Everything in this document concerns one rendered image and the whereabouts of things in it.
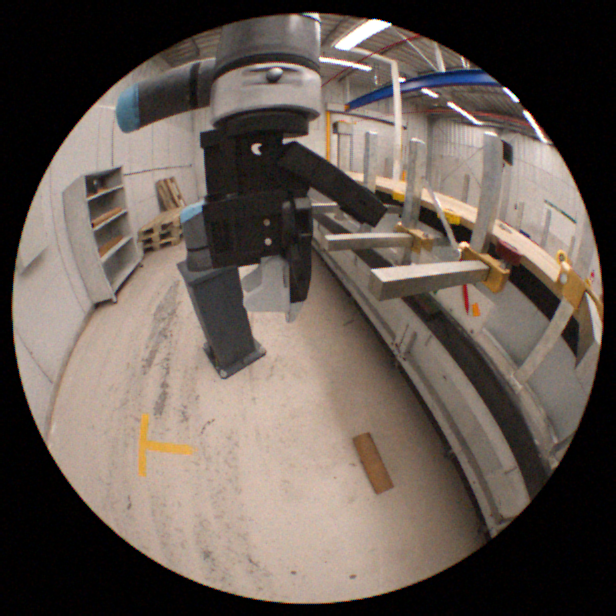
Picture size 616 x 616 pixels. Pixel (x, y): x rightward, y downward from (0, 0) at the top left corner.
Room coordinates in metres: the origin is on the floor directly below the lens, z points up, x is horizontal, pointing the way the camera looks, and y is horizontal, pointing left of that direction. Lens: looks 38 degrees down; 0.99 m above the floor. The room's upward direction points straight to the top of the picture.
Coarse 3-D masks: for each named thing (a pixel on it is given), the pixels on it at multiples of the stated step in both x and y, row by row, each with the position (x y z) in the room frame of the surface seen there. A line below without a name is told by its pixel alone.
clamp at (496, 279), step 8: (464, 248) 0.36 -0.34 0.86; (464, 256) 0.35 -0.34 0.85; (472, 256) 0.33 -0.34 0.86; (480, 256) 0.31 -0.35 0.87; (488, 256) 0.32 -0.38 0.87; (488, 264) 0.29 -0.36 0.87; (496, 264) 0.28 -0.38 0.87; (488, 272) 0.28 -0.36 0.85; (496, 272) 0.27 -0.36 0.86; (504, 272) 0.25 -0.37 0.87; (488, 280) 0.28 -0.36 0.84; (496, 280) 0.26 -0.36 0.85; (504, 280) 0.26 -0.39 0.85; (496, 288) 0.25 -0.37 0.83
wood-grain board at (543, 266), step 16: (352, 176) 1.65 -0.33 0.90; (432, 208) 0.71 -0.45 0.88; (448, 208) 0.68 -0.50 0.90; (464, 208) 0.87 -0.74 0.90; (464, 224) 0.55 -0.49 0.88; (496, 224) 0.69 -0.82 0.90; (496, 240) 0.43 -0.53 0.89; (512, 240) 0.45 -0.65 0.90; (528, 240) 0.66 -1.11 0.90; (528, 256) 0.33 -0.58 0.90; (544, 256) 0.44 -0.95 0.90; (544, 272) 0.25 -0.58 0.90; (576, 320) 0.10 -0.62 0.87
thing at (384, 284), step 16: (384, 272) 0.23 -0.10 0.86; (400, 272) 0.23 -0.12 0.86; (416, 272) 0.23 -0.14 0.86; (432, 272) 0.24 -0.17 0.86; (448, 272) 0.24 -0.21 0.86; (464, 272) 0.26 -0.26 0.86; (480, 272) 0.27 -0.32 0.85; (368, 288) 0.23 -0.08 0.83; (384, 288) 0.21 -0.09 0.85; (400, 288) 0.22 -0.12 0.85; (416, 288) 0.22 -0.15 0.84; (432, 288) 0.23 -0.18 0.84
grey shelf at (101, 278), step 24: (120, 168) 2.17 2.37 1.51; (72, 192) 1.27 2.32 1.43; (120, 192) 2.16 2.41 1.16; (72, 216) 1.25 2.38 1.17; (96, 216) 1.83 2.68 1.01; (120, 216) 2.14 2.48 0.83; (72, 240) 1.23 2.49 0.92; (96, 240) 1.72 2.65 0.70; (96, 264) 1.30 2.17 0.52; (120, 264) 2.09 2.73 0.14; (96, 288) 1.27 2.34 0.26
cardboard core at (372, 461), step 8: (368, 432) 0.29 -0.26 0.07; (360, 440) 0.25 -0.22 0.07; (368, 440) 0.25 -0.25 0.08; (360, 448) 0.22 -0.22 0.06; (368, 448) 0.21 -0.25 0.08; (376, 448) 0.21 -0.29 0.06; (360, 456) 0.18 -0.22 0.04; (368, 456) 0.17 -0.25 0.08; (376, 456) 0.17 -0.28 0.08; (368, 464) 0.14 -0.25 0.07; (376, 464) 0.13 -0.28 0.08; (368, 472) 0.10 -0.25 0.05; (376, 472) 0.09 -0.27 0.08; (384, 472) 0.08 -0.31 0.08; (376, 480) 0.05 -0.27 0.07; (384, 480) 0.04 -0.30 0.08; (376, 488) 0.01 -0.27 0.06; (384, 488) 0.01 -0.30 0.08
